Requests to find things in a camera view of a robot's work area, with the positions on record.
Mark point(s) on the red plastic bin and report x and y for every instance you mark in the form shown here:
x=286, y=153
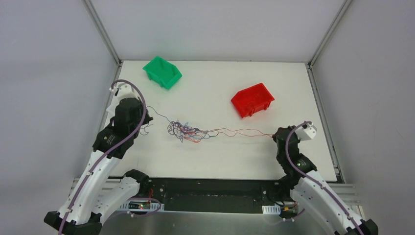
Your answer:
x=252, y=100

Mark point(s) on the clear plastic bin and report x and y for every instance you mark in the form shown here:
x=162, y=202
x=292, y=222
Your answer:
x=110, y=110

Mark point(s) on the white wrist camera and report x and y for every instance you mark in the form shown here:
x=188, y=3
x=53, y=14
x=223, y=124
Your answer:
x=306, y=131
x=122, y=90

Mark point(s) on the green plastic bin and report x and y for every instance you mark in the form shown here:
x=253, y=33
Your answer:
x=162, y=72

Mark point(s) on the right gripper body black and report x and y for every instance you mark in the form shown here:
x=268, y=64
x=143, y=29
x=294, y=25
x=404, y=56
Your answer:
x=280, y=136

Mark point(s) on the slotted cable duct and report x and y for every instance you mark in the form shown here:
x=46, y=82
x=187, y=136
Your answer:
x=141, y=206
x=273, y=210

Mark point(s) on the left slotted cable duct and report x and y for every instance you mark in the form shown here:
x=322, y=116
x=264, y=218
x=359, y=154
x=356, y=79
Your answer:
x=141, y=206

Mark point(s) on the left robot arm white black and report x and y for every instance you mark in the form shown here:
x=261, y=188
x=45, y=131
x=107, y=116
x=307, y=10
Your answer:
x=85, y=212

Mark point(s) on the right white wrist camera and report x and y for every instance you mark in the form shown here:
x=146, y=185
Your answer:
x=306, y=131

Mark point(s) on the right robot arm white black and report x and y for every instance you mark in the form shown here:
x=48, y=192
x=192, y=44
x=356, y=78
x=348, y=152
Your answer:
x=305, y=185

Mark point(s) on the right slotted cable duct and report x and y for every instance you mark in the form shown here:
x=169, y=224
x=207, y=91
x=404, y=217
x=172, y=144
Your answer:
x=273, y=210

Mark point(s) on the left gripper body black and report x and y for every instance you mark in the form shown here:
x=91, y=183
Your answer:
x=142, y=120

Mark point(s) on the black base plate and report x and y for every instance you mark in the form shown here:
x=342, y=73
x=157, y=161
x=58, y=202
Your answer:
x=215, y=195

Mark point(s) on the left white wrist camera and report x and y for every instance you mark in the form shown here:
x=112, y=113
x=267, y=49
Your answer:
x=122, y=90

